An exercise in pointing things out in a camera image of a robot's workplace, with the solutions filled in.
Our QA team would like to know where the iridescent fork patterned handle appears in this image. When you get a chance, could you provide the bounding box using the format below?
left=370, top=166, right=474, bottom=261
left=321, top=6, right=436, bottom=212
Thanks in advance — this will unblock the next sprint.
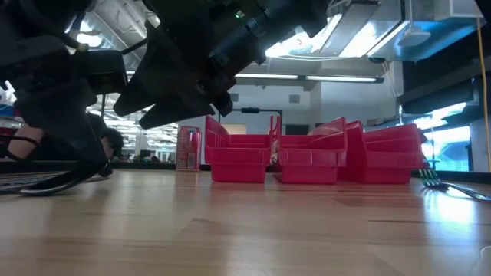
left=419, top=167, right=491, bottom=202

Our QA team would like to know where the red plastic bin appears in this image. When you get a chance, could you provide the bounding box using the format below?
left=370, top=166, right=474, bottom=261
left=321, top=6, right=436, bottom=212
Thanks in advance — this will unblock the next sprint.
left=204, top=115, right=274, bottom=183
left=273, top=117, right=348, bottom=185
left=339, top=120, right=426, bottom=185

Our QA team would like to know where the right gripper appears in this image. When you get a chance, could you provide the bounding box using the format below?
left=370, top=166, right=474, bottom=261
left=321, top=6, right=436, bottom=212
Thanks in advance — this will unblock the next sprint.
left=113, top=0, right=237, bottom=130

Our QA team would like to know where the long LED light bar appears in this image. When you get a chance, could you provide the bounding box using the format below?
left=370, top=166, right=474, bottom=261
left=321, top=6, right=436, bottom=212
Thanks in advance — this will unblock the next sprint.
left=126, top=71, right=386, bottom=84

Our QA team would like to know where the person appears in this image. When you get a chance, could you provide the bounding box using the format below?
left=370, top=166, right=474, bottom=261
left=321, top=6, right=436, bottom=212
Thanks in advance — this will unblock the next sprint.
left=0, top=113, right=124, bottom=162

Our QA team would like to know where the yellow hanging cable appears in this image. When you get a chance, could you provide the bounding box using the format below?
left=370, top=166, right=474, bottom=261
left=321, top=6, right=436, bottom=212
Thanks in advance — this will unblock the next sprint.
left=475, top=17, right=491, bottom=172

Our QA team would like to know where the black doorway frame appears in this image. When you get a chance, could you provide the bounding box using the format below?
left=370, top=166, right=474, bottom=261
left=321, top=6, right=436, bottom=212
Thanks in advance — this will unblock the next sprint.
left=217, top=107, right=284, bottom=135

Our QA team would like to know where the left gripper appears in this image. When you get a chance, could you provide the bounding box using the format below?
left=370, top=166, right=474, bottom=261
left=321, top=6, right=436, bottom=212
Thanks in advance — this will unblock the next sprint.
left=0, top=36, right=110, bottom=176

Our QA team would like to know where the white ceiling device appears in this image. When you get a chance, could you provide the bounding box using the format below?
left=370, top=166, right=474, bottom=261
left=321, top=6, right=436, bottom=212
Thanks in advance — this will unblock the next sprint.
left=397, top=29, right=433, bottom=49

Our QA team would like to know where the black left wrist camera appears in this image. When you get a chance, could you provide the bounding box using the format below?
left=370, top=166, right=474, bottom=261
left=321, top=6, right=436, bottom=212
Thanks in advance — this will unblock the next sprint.
left=74, top=49, right=128, bottom=95

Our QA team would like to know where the silver ventilation duct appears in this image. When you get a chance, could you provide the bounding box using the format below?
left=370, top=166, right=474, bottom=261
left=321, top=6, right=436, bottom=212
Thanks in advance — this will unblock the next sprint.
left=64, top=0, right=162, bottom=72

